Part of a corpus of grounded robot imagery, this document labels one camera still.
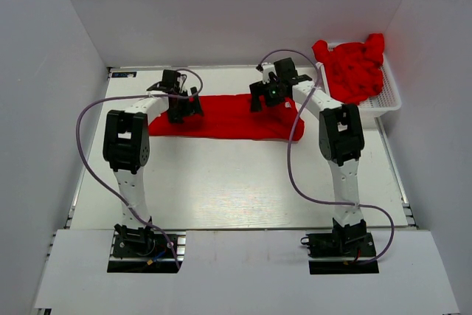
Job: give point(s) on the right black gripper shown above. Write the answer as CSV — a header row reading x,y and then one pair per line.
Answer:
x,y
264,87

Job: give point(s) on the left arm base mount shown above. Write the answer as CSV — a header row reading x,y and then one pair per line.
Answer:
x,y
145,251

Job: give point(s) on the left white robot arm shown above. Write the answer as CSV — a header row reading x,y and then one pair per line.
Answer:
x,y
126,148

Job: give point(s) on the red t shirt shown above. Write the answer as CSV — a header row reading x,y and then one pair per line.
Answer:
x,y
229,117

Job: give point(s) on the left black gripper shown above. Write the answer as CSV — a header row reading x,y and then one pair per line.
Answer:
x,y
195,108

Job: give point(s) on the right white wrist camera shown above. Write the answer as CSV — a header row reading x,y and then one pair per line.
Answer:
x,y
268,71

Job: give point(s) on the red shirt pile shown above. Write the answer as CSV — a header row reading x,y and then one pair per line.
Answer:
x,y
353,70

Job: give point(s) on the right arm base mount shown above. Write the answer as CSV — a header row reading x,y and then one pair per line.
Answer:
x,y
340,253

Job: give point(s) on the white plastic basket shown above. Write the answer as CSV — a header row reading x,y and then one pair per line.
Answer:
x,y
387,100

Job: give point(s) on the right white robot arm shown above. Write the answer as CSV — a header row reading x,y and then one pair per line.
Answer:
x,y
341,141

